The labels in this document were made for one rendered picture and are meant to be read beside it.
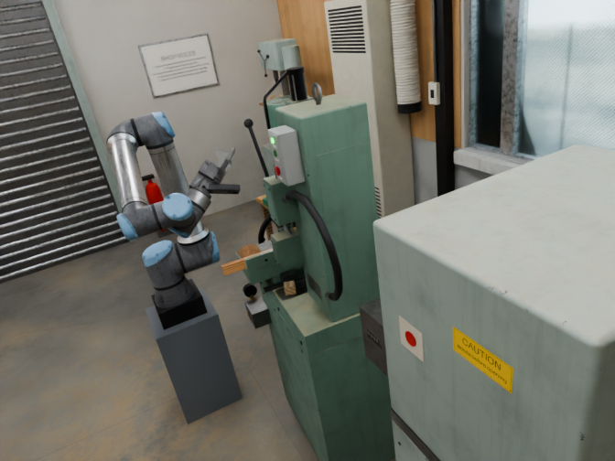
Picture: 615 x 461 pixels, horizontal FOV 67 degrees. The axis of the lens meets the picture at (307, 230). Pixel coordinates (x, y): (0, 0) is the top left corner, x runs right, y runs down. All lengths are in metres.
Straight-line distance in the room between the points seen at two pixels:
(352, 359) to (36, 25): 3.67
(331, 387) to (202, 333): 0.78
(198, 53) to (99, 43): 0.83
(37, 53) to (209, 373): 3.05
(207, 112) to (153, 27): 0.85
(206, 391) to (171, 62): 3.07
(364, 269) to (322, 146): 0.46
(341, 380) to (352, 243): 0.55
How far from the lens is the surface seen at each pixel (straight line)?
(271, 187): 1.49
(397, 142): 3.33
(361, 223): 1.50
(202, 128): 4.73
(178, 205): 1.52
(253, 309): 2.11
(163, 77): 4.60
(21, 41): 4.51
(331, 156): 1.39
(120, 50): 4.56
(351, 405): 1.90
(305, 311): 1.71
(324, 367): 1.71
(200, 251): 2.17
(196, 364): 2.39
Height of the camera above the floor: 1.79
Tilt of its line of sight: 26 degrees down
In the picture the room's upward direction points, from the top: 10 degrees counter-clockwise
